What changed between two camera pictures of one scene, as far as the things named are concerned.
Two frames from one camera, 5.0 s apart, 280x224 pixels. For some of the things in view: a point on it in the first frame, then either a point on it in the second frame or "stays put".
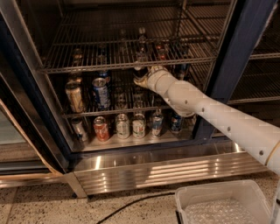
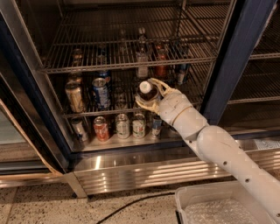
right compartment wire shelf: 260,82 stays put
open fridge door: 33,143 stays put
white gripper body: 153,79 -> 174,105
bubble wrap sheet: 222,211 stays put
